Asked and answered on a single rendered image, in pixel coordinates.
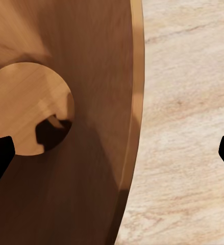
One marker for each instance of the trash can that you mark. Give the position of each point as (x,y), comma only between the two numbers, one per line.
(72,77)

